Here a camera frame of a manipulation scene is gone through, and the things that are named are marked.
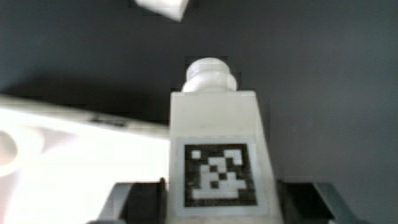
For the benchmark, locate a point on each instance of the white square tabletop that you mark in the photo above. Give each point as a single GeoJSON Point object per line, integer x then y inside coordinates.
{"type": "Point", "coordinates": [71, 151]}

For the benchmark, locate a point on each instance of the white table leg with tag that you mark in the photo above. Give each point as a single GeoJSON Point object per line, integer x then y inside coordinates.
{"type": "Point", "coordinates": [220, 177]}

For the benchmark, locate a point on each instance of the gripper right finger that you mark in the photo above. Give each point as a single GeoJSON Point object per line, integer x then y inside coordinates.
{"type": "Point", "coordinates": [312, 204]}

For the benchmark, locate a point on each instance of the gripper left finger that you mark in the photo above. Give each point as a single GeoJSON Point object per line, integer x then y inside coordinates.
{"type": "Point", "coordinates": [135, 205]}

